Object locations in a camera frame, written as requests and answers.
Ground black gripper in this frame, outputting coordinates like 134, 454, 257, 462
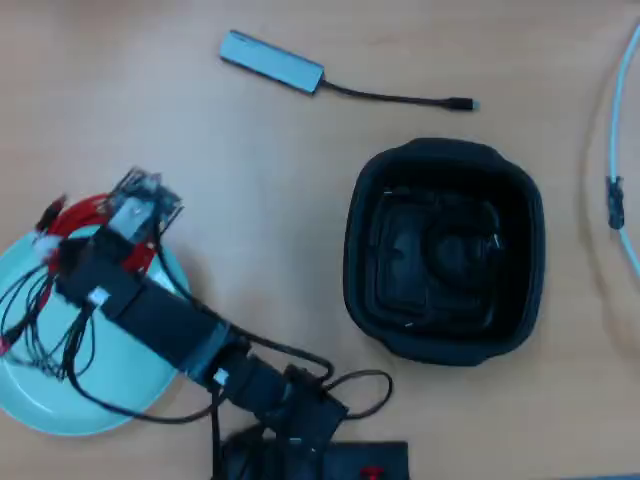
52, 224, 147, 315

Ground red charging cable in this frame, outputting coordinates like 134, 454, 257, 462
32, 192, 157, 275

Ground black charging cable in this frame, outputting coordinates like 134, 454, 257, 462
369, 187, 504, 329

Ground black square bowl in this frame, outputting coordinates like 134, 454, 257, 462
342, 137, 546, 367

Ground light green plate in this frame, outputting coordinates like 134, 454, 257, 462
0, 224, 192, 438

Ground thin black robot wires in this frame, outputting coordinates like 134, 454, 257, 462
0, 259, 106, 384

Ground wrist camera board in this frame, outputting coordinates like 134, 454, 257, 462
98, 168, 185, 244

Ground grey USB hub with cable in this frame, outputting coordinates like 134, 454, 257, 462
218, 29, 482, 113

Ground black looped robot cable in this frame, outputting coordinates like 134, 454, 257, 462
319, 368, 395, 421

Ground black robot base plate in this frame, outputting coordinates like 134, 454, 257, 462
319, 439, 411, 480

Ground black clip on white cable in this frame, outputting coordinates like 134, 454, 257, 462
605, 174, 627, 231

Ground white cable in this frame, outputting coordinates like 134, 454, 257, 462
606, 22, 640, 279

